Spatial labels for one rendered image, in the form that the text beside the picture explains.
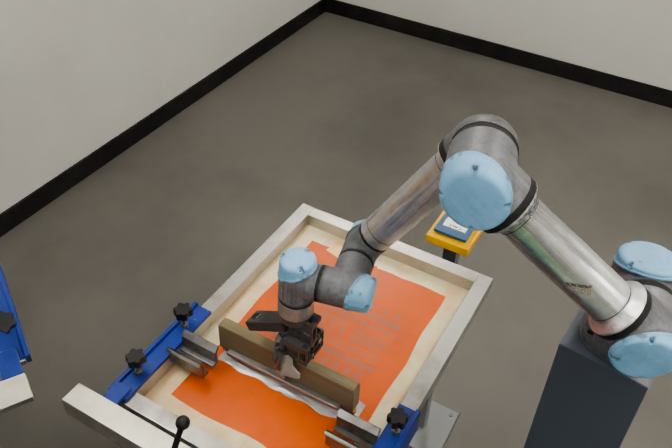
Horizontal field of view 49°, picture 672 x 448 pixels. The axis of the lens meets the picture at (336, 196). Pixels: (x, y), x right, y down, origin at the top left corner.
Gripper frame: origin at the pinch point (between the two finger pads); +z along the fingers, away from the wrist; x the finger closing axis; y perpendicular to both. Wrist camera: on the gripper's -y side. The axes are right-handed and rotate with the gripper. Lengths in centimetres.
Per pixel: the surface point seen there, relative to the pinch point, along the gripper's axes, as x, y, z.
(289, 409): -6.3, 5.0, 4.6
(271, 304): 17.7, -15.8, 5.1
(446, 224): 69, 11, 3
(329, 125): 226, -114, 102
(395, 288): 39.5, 8.6, 4.5
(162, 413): -23.3, -16.2, 1.4
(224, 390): -9.7, -10.3, 5.0
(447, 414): 78, 22, 99
